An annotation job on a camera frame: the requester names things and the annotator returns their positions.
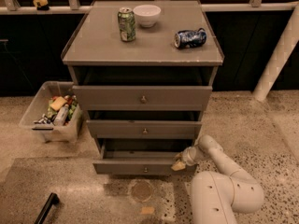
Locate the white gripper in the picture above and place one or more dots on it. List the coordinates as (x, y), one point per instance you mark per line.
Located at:
(188, 157)

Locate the grey bottom drawer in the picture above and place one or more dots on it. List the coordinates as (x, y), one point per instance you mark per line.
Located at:
(141, 157)

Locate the grey drawer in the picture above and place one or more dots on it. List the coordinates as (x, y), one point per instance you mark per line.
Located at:
(143, 98)
(141, 157)
(144, 129)

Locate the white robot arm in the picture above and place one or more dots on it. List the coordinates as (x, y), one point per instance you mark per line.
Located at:
(216, 197)

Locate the grey middle drawer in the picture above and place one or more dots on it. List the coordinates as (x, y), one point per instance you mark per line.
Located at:
(144, 129)

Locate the grey drawer cabinet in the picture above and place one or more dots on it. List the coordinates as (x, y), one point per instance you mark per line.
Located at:
(96, 56)

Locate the grey top drawer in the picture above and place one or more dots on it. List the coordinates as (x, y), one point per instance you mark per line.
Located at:
(143, 98)

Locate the blue crushed soda can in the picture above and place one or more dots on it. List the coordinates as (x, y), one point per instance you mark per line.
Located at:
(190, 38)

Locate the white plastic bottle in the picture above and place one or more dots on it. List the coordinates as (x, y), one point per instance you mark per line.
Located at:
(61, 116)

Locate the clear plastic bin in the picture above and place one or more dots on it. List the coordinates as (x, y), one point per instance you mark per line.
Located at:
(38, 118)

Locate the yellow sponge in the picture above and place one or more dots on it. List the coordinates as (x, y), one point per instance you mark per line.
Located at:
(58, 103)

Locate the white bowl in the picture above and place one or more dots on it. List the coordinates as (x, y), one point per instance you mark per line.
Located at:
(147, 15)

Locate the green soda can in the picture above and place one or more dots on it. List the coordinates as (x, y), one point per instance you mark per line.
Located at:
(126, 22)

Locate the white diagonal pillar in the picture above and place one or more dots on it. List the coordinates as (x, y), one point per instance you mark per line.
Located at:
(279, 57)

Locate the metal railing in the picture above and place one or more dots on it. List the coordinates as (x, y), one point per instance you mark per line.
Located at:
(46, 8)

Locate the black bar handle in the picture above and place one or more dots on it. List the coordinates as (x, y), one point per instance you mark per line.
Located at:
(52, 200)

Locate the yellow black object on rail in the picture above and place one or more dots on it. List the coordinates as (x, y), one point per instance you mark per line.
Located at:
(41, 4)

